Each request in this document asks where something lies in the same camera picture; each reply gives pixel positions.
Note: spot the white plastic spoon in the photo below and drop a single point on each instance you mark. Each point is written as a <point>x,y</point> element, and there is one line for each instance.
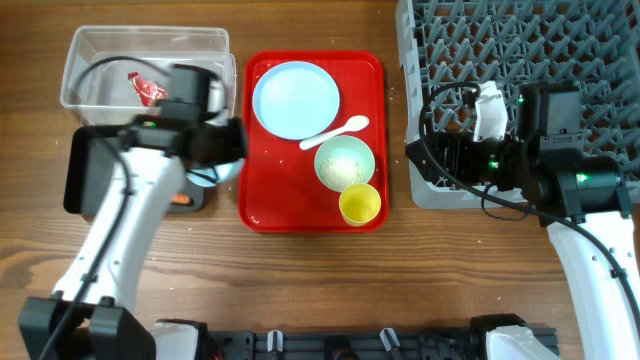
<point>353,124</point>

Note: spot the red serving tray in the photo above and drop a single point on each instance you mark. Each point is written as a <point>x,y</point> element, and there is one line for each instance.
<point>278,190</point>

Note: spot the orange carrot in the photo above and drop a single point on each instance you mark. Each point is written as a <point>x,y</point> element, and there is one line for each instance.
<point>181,200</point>

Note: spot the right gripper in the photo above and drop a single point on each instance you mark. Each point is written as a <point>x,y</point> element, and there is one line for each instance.
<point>420,156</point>

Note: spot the green bowl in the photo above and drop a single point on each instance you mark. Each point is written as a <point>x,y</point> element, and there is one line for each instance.
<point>349,146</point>

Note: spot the grey dishwasher rack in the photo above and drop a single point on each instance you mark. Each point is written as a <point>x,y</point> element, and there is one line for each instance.
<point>592,44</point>

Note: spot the yellow plastic cup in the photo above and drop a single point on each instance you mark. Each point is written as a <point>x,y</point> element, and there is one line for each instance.
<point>359,204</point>

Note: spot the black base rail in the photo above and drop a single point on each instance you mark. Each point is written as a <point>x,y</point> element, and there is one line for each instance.
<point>431,344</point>

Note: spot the white rice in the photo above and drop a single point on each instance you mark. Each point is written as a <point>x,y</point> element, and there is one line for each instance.
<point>340,172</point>

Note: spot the red snack wrapper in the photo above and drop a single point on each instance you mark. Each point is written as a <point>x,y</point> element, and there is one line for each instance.
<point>149,92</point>

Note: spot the black plastic tray bin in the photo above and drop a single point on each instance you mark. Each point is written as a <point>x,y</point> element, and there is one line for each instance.
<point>89,174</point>

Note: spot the clear plastic bin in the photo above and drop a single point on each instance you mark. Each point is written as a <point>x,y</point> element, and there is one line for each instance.
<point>95,79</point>

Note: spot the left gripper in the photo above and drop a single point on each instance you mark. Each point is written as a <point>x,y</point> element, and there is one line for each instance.
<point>240,146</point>

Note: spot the large light blue plate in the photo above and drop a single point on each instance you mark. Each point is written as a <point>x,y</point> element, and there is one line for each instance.
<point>296,100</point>

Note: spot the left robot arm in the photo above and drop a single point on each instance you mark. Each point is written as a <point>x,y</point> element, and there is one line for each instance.
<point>90,312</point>

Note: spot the small light blue bowl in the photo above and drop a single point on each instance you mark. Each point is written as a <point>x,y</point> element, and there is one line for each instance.
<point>211,176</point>

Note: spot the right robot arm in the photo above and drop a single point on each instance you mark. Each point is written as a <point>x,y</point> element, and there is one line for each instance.
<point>582,202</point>

